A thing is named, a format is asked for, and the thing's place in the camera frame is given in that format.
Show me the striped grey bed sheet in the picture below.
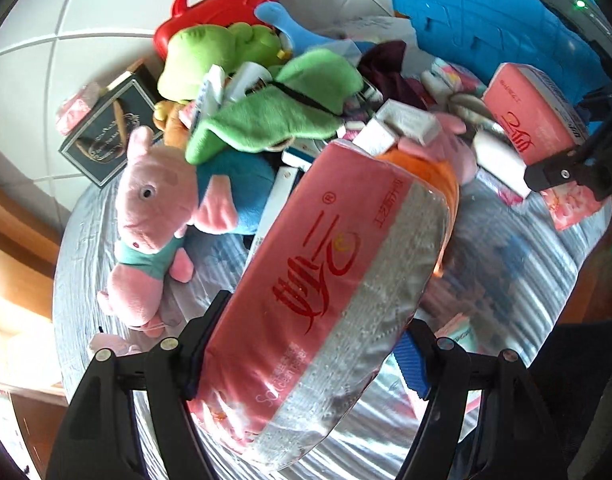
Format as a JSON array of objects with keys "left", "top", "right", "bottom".
[{"left": 52, "top": 179, "right": 612, "bottom": 479}]

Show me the dark framed box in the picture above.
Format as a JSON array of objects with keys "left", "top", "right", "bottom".
[{"left": 59, "top": 60, "right": 161, "bottom": 188}]

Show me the pink pig plush orange dress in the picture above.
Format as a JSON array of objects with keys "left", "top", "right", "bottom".
[{"left": 377, "top": 113, "right": 478, "bottom": 278}]

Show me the green plush cloth toy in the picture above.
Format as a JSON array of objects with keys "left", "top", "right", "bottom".
[{"left": 185, "top": 49, "right": 364, "bottom": 166}]

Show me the dark maroon cloth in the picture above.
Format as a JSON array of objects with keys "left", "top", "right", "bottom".
[{"left": 357, "top": 40, "right": 428, "bottom": 110}]

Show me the blue plastic hanger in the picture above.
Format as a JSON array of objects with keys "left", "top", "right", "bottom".
[{"left": 254, "top": 1, "right": 335, "bottom": 55}]

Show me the green frog plush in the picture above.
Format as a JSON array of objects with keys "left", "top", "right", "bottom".
[{"left": 157, "top": 23, "right": 289, "bottom": 102}]

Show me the large pink tissue pack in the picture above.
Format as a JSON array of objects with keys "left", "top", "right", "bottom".
[{"left": 190, "top": 141, "right": 459, "bottom": 471}]

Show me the white cream tube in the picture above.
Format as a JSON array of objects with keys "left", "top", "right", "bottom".
[{"left": 223, "top": 62, "right": 272, "bottom": 105}]

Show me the pink pig plush teal shirt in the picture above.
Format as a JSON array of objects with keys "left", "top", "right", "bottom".
[{"left": 98, "top": 127, "right": 239, "bottom": 338}]

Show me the red plastic toy case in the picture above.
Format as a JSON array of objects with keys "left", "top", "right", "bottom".
[{"left": 153, "top": 0, "right": 279, "bottom": 60}]

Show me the blue white flat box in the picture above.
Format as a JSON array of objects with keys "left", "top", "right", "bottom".
[{"left": 244, "top": 166, "right": 305, "bottom": 268}]

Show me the blue plastic storage crate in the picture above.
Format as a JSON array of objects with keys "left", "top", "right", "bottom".
[{"left": 393, "top": 0, "right": 610, "bottom": 104}]

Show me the small pink packet by wall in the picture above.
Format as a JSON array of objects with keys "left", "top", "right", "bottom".
[{"left": 56, "top": 81, "right": 101, "bottom": 136}]

